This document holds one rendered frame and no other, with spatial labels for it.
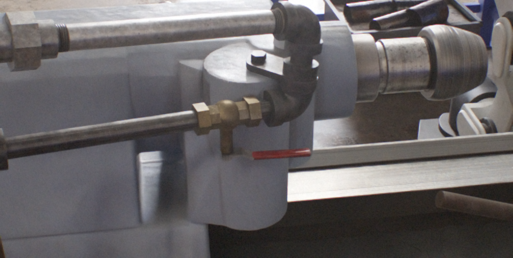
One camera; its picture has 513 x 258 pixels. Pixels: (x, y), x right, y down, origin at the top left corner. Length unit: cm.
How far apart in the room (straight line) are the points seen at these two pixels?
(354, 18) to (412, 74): 225
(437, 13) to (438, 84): 226
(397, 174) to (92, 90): 55
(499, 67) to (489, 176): 97
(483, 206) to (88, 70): 41
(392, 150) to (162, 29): 65
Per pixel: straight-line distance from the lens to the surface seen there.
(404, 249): 124
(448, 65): 92
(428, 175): 121
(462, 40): 93
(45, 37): 62
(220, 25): 68
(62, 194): 85
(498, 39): 218
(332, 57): 87
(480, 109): 246
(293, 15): 70
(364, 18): 318
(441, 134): 262
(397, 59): 91
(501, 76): 219
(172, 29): 66
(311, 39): 72
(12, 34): 62
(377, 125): 296
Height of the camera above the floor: 151
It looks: 30 degrees down
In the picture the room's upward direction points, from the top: straight up
